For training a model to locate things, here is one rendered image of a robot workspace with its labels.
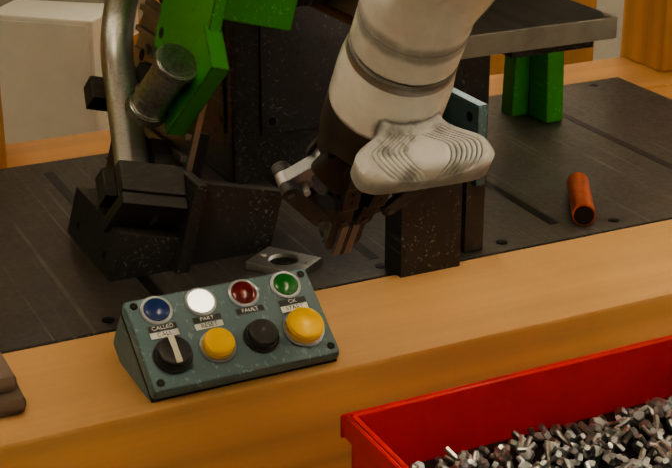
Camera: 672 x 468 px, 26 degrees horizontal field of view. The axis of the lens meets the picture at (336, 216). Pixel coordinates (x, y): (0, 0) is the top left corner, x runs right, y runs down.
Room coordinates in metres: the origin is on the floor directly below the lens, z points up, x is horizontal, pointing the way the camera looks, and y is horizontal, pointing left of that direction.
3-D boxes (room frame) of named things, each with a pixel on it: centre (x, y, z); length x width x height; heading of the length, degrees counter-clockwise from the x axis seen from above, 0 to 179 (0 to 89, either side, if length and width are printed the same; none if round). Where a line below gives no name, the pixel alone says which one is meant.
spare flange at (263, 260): (1.17, 0.05, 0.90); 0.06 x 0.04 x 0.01; 62
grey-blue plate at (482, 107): (1.25, -0.11, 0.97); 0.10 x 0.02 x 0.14; 26
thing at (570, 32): (1.30, -0.07, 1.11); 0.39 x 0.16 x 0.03; 26
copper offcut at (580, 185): (1.32, -0.24, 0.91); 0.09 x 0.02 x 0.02; 175
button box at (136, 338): (1.00, 0.08, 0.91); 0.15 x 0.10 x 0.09; 116
